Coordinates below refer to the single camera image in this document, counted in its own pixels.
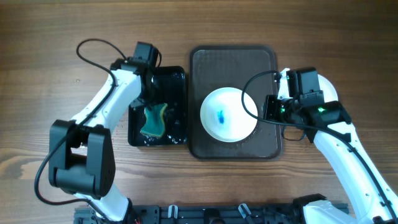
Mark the white plate top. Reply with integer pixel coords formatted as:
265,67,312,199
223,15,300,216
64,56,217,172
200,87,258,142

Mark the green yellow sponge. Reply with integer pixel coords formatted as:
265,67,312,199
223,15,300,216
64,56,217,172
140,103,168,138

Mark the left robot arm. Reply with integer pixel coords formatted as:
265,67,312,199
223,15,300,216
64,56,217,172
34,42,162,223

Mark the black cable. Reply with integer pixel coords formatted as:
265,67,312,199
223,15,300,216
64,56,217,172
241,70,398,218
34,38,128,223

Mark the black rectangular tray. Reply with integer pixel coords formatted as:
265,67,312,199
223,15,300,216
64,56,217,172
127,66,188,147

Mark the left black cable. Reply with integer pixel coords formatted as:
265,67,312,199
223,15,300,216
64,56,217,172
34,38,128,223

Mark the right black cable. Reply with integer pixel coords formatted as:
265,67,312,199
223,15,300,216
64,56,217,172
241,70,398,218

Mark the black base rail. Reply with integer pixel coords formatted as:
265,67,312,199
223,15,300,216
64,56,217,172
73,203,351,224

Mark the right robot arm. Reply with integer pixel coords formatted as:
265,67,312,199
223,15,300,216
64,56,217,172
261,67,397,223

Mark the brown plastic tray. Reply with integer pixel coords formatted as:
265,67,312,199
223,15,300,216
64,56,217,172
187,45,282,161

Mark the white plate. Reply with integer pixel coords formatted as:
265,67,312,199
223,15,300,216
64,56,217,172
318,74,338,103
200,87,258,142

